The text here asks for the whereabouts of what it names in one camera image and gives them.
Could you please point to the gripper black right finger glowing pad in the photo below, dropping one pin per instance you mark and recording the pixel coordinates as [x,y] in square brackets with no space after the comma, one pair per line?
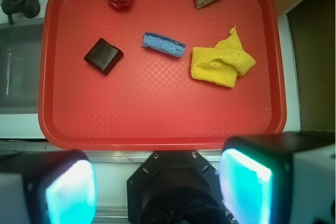
[286,177]

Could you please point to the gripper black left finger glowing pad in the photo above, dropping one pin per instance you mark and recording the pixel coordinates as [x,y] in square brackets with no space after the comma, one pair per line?
[50,187]

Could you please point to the red plastic tray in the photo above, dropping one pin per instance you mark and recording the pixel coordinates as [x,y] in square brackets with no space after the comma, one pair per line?
[149,101]

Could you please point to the yellow cloth rag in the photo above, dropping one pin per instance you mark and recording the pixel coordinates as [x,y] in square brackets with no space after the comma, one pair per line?
[223,63]

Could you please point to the dark brown square pouch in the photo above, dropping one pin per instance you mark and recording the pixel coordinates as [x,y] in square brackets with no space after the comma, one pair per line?
[103,56]

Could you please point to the stainless steel sink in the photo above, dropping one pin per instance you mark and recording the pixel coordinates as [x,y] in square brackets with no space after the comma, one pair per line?
[20,68]

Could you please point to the blue sponge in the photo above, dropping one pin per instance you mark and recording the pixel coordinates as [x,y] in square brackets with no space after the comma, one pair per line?
[163,44]

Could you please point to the black faucet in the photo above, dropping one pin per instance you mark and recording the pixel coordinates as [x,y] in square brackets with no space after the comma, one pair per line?
[29,8]

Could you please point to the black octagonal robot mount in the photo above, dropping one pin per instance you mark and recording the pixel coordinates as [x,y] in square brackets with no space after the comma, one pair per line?
[175,187]

